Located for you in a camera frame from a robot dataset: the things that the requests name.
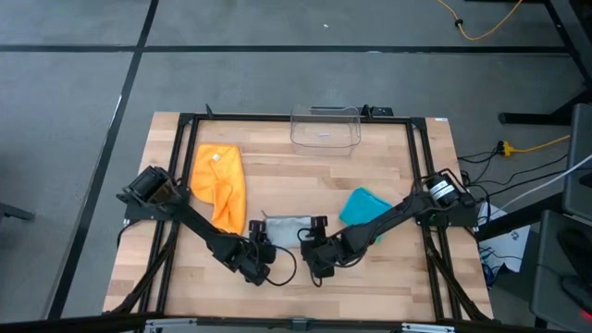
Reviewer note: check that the teal microfiber towel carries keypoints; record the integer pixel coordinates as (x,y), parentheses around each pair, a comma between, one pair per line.
(361,205)

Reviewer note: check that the orange microfiber towel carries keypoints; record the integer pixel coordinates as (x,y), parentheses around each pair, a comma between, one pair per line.
(217,185)

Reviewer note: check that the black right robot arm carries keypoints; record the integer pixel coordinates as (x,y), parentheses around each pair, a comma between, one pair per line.
(393,215)

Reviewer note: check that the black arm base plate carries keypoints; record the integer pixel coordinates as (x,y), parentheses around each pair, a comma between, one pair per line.
(139,213)
(464,219)

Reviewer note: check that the black desk frame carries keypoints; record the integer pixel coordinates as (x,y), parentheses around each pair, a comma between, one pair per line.
(532,119)

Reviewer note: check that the grey waffle microfiber towel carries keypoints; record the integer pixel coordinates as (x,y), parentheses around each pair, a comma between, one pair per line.
(287,231)

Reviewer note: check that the silver bracket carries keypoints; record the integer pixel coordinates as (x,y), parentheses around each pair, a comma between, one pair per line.
(171,326)
(427,328)

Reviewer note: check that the small grey camera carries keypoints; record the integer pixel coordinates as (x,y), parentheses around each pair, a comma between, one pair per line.
(299,324)

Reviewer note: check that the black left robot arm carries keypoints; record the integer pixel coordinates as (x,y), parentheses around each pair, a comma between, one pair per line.
(194,222)

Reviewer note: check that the white paper sheet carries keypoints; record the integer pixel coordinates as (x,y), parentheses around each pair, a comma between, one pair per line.
(509,245)

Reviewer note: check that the grey desk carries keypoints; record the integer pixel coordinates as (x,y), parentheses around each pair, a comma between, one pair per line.
(546,277)

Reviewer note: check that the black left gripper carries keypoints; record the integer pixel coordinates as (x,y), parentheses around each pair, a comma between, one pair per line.
(254,256)

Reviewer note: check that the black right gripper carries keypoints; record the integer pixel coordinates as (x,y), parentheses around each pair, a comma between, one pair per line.
(324,250)

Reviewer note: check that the black furniture foot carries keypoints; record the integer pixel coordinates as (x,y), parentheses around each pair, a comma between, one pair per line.
(14,212)

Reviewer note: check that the clear plastic bin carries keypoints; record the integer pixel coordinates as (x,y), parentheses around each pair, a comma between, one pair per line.
(324,139)

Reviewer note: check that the black gantry beam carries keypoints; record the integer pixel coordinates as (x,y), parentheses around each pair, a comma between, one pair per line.
(69,324)

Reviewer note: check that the black aluminium table frame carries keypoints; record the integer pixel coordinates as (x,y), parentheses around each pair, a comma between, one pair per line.
(231,117)

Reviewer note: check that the black frame bracket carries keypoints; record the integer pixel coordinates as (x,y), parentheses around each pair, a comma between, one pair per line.
(379,111)

